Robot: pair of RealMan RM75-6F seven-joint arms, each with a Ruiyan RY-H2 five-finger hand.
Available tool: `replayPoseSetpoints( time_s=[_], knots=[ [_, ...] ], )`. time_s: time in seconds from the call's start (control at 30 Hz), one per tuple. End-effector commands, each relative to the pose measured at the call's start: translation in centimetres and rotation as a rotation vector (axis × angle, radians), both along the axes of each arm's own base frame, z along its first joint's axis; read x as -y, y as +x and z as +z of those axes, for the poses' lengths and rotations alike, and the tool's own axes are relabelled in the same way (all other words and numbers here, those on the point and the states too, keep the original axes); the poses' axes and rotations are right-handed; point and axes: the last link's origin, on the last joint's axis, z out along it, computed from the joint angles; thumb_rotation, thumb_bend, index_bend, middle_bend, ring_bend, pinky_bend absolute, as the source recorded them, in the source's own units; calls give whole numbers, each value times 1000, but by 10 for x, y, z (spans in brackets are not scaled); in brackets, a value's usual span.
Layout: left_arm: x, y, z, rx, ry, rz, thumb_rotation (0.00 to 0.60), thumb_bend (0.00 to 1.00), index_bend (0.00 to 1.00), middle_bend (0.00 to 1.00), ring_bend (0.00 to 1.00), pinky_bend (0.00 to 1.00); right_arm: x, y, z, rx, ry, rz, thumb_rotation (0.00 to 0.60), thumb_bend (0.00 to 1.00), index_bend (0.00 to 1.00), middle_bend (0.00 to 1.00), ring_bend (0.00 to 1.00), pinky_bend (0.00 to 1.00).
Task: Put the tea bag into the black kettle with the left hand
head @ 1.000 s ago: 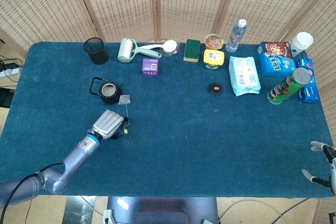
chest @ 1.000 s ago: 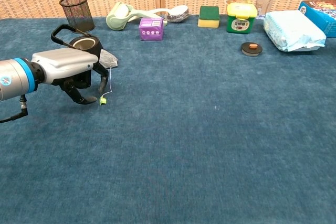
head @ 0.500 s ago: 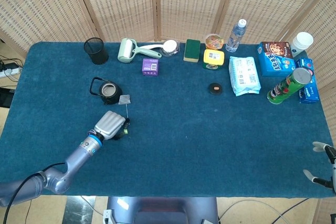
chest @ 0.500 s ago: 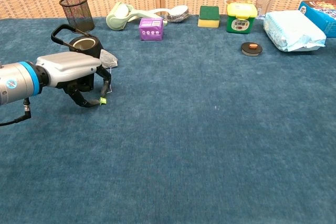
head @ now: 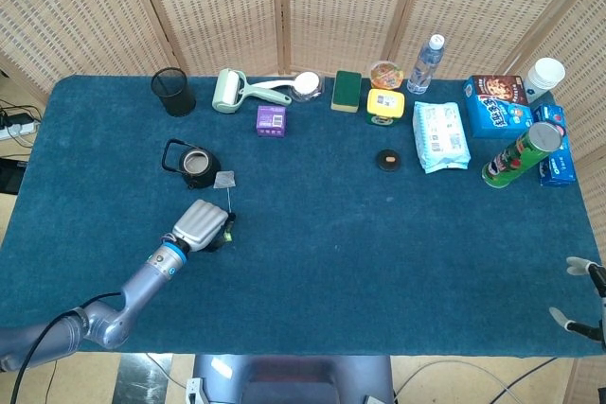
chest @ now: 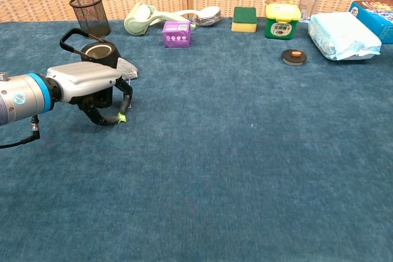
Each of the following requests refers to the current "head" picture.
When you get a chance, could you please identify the blue cookie box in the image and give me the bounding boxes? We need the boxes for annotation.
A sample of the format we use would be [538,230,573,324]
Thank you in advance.
[462,75,530,140]

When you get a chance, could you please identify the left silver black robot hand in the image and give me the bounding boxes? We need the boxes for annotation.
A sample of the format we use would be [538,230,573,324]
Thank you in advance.
[170,199,238,255]

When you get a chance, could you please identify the wicker folding screen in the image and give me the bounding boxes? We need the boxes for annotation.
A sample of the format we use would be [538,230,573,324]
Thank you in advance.
[0,0,606,404]

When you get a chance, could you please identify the white power strip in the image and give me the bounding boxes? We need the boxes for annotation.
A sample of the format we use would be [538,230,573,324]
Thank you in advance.
[0,122,39,142]

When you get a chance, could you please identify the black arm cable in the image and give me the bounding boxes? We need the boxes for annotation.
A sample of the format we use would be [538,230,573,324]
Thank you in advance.
[9,291,124,404]

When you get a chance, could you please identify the black floor device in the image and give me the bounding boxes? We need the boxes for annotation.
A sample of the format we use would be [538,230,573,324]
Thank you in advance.
[0,157,27,196]

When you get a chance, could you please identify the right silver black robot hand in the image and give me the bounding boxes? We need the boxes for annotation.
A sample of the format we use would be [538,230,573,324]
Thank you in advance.
[548,255,606,343]

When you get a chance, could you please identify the black round lid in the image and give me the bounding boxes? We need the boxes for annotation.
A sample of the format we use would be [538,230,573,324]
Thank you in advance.
[376,149,403,172]

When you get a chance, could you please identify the dark robot base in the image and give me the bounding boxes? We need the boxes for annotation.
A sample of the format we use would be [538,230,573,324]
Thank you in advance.
[185,354,395,404]

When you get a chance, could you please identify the light blue wet wipes pack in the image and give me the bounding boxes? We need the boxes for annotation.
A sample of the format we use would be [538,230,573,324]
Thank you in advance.
[412,100,472,175]

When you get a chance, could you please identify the green chips can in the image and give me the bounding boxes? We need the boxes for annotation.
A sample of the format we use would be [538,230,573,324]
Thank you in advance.
[481,121,567,191]

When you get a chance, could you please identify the blue Oreo box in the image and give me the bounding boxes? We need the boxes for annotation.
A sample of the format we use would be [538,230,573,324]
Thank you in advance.
[532,103,578,188]

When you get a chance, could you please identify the green yellow sponge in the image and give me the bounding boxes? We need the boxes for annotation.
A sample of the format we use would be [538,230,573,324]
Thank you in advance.
[330,70,363,114]

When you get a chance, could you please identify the clear round container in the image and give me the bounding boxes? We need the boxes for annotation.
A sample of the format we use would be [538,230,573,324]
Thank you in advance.
[288,71,327,103]

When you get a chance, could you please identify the yellow small box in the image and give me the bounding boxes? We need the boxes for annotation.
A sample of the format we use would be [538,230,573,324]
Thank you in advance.
[365,88,407,127]

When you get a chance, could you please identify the blue table cloth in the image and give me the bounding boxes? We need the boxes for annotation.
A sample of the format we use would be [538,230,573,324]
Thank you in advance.
[0,74,606,358]

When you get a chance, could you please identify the purple small box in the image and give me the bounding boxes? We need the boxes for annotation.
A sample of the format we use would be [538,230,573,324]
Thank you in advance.
[256,104,289,139]

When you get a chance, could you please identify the pale green lint roller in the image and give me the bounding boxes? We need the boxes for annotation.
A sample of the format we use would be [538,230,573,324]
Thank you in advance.
[211,68,294,114]

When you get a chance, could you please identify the black mesh pen holder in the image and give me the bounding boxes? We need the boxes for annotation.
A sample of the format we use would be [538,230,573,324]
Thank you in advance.
[151,67,197,117]

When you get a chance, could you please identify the clear plastic water bottle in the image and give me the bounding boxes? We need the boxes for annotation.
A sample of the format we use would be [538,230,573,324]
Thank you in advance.
[406,34,447,96]

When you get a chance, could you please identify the pyramid tea bag with string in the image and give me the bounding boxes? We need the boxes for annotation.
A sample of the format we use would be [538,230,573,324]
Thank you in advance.
[213,168,239,242]

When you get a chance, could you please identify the black teapot with handle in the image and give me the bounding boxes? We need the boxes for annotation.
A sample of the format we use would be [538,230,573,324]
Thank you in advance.
[161,138,223,191]

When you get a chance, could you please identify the round candy jar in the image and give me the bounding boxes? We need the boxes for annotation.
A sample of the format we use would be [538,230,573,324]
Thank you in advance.
[369,60,405,91]

